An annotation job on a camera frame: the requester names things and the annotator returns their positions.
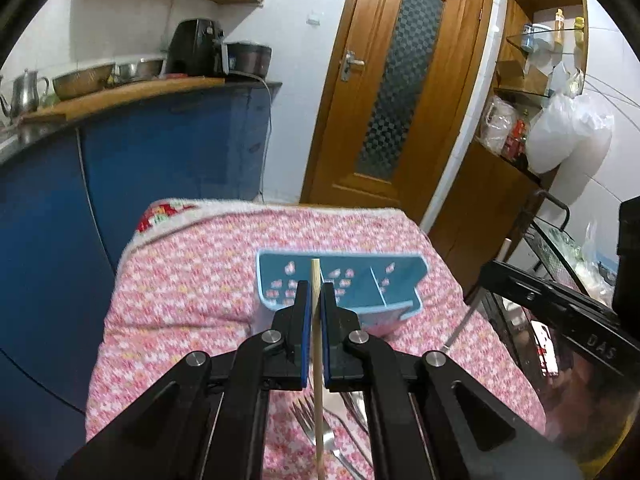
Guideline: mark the black rice cooker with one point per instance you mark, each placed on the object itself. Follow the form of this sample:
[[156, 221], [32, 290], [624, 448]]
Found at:
[[249, 58]]

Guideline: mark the brown wooden door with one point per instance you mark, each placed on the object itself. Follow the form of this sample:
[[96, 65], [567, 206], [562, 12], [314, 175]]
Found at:
[[400, 79]]

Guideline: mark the steel kettle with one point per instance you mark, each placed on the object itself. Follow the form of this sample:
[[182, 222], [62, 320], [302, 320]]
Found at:
[[25, 96]]

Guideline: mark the black air fryer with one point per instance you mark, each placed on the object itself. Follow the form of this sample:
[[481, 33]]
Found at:
[[197, 49]]

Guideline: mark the silver metal spoon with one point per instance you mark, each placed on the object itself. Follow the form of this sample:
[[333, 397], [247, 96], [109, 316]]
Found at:
[[354, 402]]

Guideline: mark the wooden corner shelf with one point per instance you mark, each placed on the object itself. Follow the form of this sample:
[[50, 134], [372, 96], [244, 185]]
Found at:
[[495, 195]]

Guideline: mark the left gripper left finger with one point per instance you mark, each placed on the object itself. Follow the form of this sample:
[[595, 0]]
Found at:
[[206, 418]]

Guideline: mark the wooden cutting board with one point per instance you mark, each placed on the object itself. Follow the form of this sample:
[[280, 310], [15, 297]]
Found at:
[[104, 100]]

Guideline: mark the blue plastic utensil box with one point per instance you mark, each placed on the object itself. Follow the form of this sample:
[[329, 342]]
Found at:
[[382, 289]]

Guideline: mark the wooden chopstick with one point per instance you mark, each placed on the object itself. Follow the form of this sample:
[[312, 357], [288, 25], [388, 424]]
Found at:
[[316, 342]]

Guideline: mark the blue kitchen cabinet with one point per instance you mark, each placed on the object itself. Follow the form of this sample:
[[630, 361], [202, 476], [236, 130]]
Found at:
[[71, 197]]

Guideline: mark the black wire rack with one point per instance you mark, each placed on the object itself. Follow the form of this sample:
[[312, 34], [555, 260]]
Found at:
[[535, 349]]

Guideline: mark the white plastic bag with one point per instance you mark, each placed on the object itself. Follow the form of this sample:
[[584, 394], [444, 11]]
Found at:
[[561, 126]]

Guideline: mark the pink floral cloth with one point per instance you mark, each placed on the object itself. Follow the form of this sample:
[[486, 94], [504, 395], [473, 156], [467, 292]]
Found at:
[[187, 281]]

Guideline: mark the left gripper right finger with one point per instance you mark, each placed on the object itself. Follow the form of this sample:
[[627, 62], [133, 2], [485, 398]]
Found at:
[[427, 417]]

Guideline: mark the large metal bowl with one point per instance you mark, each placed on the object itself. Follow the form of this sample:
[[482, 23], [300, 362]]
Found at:
[[82, 82]]

